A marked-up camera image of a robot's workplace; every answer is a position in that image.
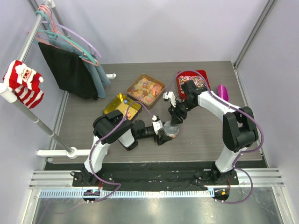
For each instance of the pink hanger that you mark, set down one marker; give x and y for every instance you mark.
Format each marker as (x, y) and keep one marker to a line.
(58, 35)

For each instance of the santa red striped sock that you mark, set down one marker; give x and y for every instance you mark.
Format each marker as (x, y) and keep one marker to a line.
(24, 82)

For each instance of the teal hanger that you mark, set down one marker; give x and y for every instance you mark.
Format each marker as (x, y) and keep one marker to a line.
(58, 35)

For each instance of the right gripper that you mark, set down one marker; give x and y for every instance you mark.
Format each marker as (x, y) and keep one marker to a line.
(175, 115)

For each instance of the purple plastic scoop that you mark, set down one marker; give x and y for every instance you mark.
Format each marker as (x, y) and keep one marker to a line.
(223, 92)

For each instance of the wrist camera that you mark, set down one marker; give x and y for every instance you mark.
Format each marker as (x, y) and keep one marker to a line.
(170, 96)
(157, 123)

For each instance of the metal clothes rack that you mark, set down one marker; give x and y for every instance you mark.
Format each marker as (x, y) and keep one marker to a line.
(6, 93)

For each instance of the white round lid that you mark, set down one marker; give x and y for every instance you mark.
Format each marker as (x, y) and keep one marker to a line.
(169, 128)

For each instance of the purple hanger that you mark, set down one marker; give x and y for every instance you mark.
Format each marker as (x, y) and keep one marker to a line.
(92, 48)

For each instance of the black cloth on hanger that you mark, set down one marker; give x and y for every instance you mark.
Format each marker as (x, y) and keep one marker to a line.
(70, 73)

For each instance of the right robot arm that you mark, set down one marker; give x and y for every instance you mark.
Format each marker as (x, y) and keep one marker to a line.
(239, 131)

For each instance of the red candy box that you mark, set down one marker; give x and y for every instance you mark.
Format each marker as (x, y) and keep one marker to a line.
(198, 76)

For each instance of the grey-blue cloth on hanger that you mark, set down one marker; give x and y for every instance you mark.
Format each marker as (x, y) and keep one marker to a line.
(98, 74)

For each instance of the white cable duct strip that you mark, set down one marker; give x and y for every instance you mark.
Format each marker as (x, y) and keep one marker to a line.
(90, 194)

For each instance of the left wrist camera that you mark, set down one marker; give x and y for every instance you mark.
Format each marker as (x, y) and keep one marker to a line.
(157, 123)

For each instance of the brown gummy candy tin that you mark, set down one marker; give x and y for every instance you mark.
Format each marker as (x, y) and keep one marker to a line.
(146, 89)

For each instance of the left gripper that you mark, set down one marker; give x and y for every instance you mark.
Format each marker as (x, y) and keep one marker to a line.
(162, 139)

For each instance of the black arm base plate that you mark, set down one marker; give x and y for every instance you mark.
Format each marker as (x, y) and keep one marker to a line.
(154, 176)

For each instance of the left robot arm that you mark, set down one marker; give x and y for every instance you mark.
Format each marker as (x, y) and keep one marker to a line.
(112, 127)

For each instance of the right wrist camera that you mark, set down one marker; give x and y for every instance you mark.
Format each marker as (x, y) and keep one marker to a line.
(170, 96)

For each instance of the star candy tin box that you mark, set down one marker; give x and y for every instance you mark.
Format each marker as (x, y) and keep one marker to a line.
(121, 103)

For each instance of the clear plastic cup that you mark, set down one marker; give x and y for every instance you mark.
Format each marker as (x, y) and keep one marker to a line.
(172, 135)

